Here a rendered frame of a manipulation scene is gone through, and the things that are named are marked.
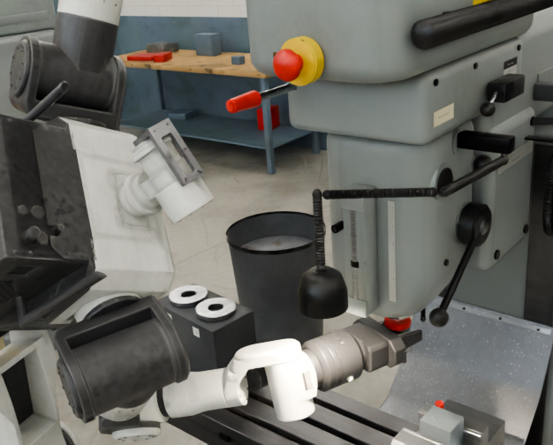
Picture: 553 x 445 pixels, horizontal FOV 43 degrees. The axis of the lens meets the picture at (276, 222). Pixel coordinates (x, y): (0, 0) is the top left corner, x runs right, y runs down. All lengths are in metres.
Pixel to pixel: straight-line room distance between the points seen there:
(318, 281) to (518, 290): 0.68
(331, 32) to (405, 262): 0.39
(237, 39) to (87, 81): 6.02
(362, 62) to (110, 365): 0.48
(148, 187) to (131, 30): 7.29
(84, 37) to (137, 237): 0.30
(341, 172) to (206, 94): 6.46
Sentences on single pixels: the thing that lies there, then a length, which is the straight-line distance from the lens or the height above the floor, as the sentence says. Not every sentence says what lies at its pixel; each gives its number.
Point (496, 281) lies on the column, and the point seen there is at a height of 1.19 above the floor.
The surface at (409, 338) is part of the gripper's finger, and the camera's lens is 1.26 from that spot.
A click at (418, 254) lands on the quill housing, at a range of 1.10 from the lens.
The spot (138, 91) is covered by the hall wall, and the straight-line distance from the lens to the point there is 8.35.
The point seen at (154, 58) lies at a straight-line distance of 6.88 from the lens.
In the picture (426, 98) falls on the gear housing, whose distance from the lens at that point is 0.96.
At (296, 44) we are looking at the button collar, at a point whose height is 1.78.
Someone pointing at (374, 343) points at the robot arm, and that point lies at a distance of 1.21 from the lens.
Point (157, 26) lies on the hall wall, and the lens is 7.88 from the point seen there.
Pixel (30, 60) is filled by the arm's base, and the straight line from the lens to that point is 1.07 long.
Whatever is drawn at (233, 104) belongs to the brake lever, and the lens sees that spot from 0.97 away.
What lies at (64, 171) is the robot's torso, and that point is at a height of 1.65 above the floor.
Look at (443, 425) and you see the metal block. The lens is 1.32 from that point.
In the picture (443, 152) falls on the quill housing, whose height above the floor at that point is 1.60.
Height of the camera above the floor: 1.91
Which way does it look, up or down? 22 degrees down
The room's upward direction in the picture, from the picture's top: 5 degrees counter-clockwise
